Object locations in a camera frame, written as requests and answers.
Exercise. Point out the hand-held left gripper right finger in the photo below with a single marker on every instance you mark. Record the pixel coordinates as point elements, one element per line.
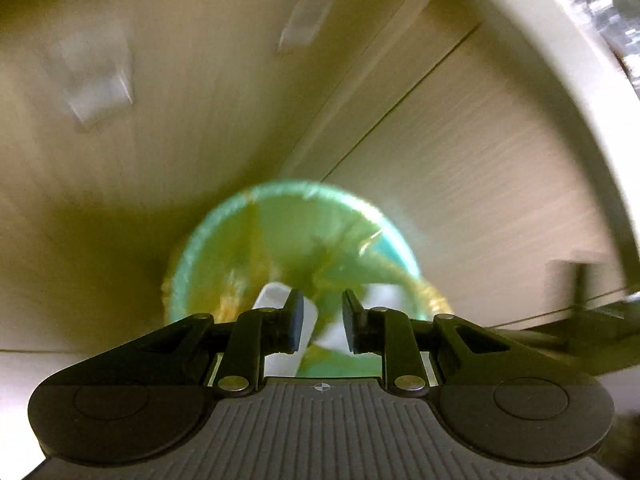
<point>348,321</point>

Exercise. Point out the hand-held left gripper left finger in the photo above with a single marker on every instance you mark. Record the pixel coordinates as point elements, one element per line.
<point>296,321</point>

